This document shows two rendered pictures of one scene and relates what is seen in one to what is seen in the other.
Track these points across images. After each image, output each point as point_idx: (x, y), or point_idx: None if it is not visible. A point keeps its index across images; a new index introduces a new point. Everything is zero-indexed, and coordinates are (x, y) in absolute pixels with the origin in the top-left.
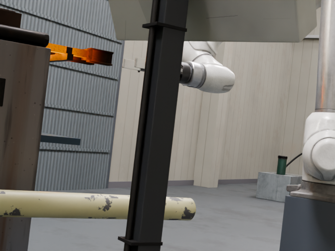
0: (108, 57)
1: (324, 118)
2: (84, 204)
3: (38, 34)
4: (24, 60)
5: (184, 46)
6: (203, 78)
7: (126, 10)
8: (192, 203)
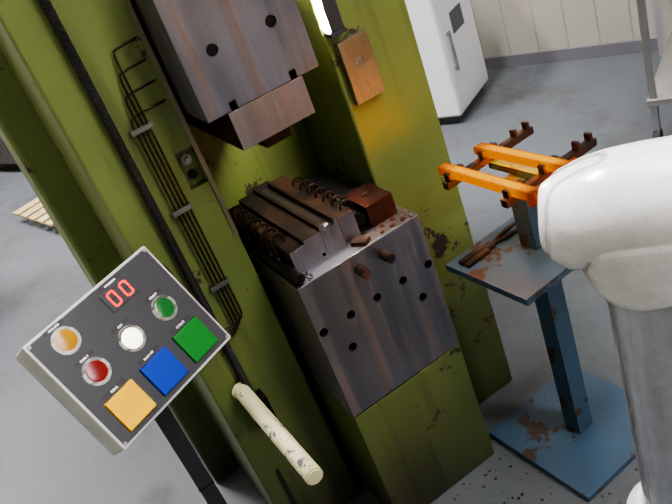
0: None
1: (629, 496)
2: (262, 428)
3: (290, 277)
4: (292, 293)
5: None
6: None
7: None
8: (304, 475)
